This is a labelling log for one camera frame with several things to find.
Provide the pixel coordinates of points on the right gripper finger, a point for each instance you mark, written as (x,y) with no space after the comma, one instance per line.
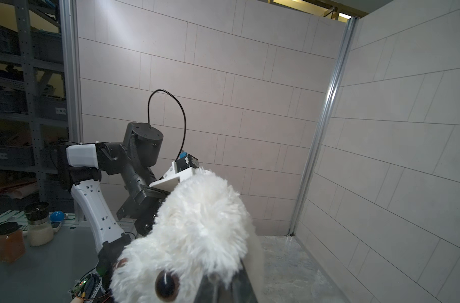
(213,290)

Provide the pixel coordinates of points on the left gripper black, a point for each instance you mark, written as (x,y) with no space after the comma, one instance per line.
(143,205)

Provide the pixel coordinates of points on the white teddy bear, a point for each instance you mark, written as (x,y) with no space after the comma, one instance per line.
(202,228)

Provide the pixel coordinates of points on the blue round object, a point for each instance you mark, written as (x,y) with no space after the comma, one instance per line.
(57,216)

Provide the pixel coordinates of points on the white filled glass jar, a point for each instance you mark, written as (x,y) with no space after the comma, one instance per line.
(40,231)

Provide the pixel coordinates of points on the left circuit board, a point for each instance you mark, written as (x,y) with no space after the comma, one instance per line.
(87,287)

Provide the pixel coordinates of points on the orange filled glass jar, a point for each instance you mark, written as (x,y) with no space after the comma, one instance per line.
(11,242)

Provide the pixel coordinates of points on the grey metal storage shelf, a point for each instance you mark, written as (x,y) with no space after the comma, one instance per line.
(34,100)

